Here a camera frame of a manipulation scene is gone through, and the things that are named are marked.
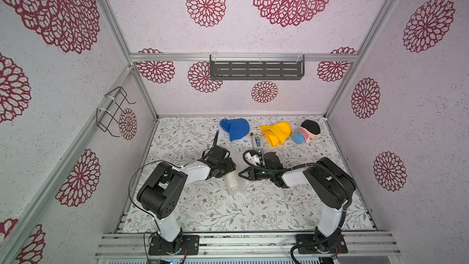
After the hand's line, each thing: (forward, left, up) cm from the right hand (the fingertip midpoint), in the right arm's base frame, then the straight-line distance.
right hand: (238, 173), depth 89 cm
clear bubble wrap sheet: (-6, +2, 0) cm, 6 cm away
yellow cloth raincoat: (+24, -21, +1) cm, 32 cm away
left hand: (+5, +3, -3) cm, 7 cm away
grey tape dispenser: (+21, -11, -2) cm, 23 cm away
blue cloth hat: (+31, +1, -2) cm, 32 cm away
